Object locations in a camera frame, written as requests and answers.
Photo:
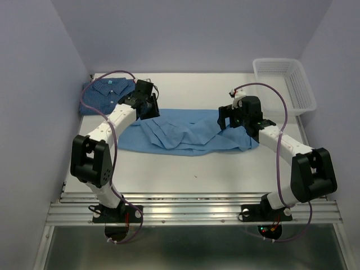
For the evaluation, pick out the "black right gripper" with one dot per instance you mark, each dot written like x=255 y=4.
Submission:
x=226 y=111

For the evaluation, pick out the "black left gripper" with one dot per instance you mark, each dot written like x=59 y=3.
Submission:
x=155 y=112

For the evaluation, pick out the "light blue long sleeve shirt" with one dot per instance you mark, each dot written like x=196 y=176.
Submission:
x=184 y=132

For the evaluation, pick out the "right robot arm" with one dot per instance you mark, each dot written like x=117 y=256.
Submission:
x=312 y=172

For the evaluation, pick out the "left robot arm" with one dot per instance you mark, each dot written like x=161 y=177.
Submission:
x=91 y=160

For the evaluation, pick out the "blue plaid folded shirt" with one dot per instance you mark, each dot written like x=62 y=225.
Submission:
x=104 y=94

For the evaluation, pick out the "white plastic mesh basket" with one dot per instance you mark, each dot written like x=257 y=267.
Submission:
x=287 y=76

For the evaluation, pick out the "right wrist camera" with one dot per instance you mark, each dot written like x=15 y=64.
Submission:
x=237 y=94

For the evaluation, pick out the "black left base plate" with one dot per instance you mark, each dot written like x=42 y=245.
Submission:
x=132 y=215

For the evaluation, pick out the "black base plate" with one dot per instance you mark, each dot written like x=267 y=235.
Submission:
x=132 y=215
x=257 y=213

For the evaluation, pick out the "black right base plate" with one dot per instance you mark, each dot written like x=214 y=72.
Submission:
x=257 y=213

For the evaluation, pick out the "aluminium mounting rail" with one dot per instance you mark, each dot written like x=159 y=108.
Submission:
x=189 y=209

